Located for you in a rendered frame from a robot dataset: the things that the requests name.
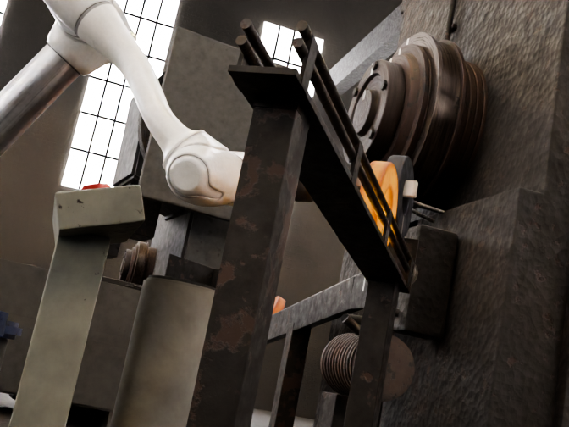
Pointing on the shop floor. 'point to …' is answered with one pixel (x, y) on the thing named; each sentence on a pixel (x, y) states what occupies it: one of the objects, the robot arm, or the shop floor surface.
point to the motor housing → (395, 366)
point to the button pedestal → (71, 297)
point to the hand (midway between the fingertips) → (398, 188)
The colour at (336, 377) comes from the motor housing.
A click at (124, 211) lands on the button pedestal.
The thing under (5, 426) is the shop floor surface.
